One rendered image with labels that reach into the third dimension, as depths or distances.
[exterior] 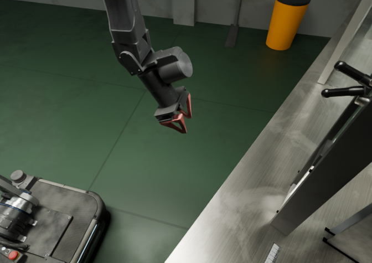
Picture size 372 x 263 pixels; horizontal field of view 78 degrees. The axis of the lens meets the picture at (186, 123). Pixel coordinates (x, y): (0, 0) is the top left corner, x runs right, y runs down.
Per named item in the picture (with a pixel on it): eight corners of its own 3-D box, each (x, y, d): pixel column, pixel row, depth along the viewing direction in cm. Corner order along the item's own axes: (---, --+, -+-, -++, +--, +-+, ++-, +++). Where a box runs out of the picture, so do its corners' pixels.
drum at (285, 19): (292, 39, 303) (309, -8, 260) (293, 53, 280) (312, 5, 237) (263, 35, 309) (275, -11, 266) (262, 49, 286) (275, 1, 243)
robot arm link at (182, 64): (132, 36, 55) (115, 56, 49) (171, 16, 49) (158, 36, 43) (159, 76, 61) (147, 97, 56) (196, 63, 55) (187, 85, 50)
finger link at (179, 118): (199, 118, 66) (183, 94, 60) (193, 137, 61) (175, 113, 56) (179, 122, 69) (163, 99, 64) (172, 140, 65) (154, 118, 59)
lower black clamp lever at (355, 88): (324, 94, 34) (322, 87, 33) (366, 92, 30) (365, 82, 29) (321, 99, 33) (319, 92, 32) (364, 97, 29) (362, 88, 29)
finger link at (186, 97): (201, 111, 68) (186, 86, 62) (196, 128, 63) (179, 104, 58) (182, 114, 71) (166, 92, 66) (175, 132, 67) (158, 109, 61)
